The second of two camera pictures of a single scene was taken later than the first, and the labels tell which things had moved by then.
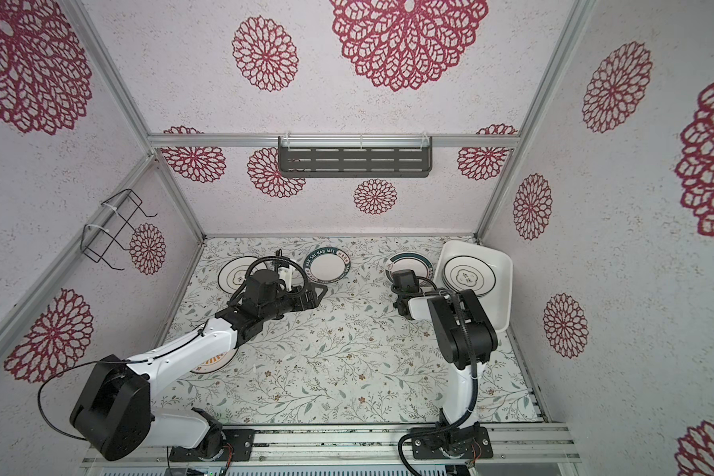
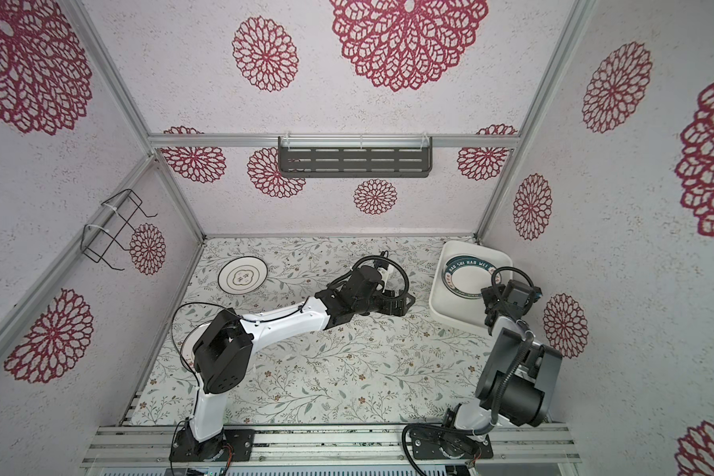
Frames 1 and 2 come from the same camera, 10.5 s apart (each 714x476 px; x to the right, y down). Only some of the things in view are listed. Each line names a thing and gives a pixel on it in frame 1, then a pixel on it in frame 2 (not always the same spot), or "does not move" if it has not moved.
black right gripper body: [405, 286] to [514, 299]
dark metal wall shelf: [355, 157] does not move
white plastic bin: [498, 301] does not move
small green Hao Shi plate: [326, 265] to [466, 276]
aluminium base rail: [370, 445] does not move
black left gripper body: [288, 302] to [384, 302]
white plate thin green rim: [234, 271] does not move
